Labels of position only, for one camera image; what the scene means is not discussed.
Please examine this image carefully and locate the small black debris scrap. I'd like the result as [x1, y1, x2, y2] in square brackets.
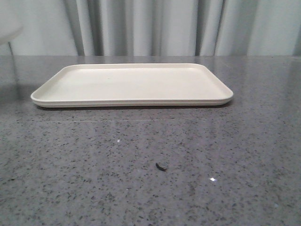
[155, 163, 167, 172]

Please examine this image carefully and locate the cream rectangular plastic tray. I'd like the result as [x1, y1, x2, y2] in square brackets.
[31, 63, 234, 108]

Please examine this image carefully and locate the grey-white pleated curtain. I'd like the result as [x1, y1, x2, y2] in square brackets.
[0, 0, 301, 56]

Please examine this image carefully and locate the white smiley mug black handle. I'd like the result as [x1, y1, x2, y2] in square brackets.
[0, 0, 23, 45]

